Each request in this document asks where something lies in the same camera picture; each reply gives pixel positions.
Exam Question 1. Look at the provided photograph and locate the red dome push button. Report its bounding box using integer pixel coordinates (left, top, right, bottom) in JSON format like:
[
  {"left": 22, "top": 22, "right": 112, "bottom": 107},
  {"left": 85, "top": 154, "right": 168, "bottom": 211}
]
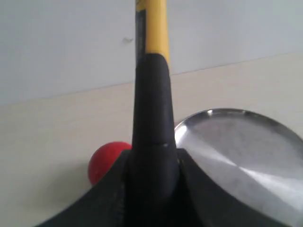
[{"left": 88, "top": 141, "right": 132, "bottom": 185}]

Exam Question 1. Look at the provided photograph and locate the yellow black claw hammer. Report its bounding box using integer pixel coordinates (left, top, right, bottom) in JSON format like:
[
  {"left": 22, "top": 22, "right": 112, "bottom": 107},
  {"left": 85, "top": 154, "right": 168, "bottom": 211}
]
[{"left": 125, "top": 0, "right": 183, "bottom": 227}]

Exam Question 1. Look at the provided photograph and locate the round stainless steel plate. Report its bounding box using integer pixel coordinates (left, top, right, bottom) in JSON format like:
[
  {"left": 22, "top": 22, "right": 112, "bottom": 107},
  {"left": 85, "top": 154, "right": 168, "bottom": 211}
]
[{"left": 175, "top": 109, "right": 303, "bottom": 217}]

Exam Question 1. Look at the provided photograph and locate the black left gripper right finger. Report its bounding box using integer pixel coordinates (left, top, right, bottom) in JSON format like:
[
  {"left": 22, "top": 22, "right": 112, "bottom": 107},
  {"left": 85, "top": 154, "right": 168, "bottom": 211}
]
[{"left": 176, "top": 149, "right": 303, "bottom": 227}]

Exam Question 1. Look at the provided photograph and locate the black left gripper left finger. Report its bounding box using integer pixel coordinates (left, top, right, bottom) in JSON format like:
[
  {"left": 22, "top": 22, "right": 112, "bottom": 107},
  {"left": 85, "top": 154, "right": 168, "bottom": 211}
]
[{"left": 38, "top": 150, "right": 130, "bottom": 227}]

